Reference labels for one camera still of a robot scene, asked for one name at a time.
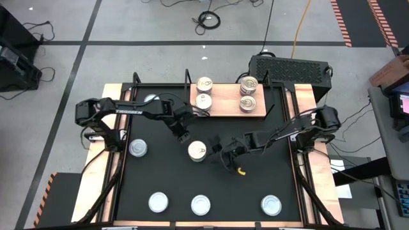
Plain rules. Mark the black floor mat, orange stripes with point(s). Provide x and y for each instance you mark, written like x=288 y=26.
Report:
x=361 y=22
x=399 y=19
x=64 y=201

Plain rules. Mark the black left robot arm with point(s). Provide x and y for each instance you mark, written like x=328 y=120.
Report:
x=128 y=111

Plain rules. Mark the brown cardboard box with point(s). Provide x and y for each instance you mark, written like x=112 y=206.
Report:
x=393 y=72

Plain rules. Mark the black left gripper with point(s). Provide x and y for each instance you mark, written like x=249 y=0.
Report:
x=182 y=118

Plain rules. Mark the black equipment case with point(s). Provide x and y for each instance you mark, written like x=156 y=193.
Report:
x=19 y=73

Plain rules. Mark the grey side table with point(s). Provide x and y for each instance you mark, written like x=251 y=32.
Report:
x=383 y=143

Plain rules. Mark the large black box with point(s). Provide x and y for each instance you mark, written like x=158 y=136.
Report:
x=16 y=25

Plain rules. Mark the black table mat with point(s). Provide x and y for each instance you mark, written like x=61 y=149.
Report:
x=179 y=179

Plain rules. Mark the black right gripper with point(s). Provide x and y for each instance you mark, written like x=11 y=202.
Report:
x=234 y=148

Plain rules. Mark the black aluminium table frame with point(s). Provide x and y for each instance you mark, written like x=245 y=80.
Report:
x=115 y=191

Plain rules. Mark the dark keypad device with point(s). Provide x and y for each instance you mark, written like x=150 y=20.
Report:
x=403 y=198

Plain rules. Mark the black perforated computer case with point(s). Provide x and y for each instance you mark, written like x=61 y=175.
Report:
x=287 y=68

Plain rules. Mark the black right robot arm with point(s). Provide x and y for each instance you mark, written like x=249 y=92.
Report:
x=287 y=131

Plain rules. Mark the black flat bar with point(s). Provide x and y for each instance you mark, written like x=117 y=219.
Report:
x=361 y=171

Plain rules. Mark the wooden shelf with black frame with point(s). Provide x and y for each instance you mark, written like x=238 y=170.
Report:
x=223 y=102

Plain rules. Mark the gold pull-tab seafood can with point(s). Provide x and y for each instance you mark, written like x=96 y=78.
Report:
x=204 y=83
x=249 y=83
x=197 y=150
x=203 y=101
x=247 y=103

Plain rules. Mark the white paper sheet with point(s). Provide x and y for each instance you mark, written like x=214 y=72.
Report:
x=344 y=191

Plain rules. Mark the black monitor with pink screen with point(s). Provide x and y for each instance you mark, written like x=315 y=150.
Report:
x=397 y=107

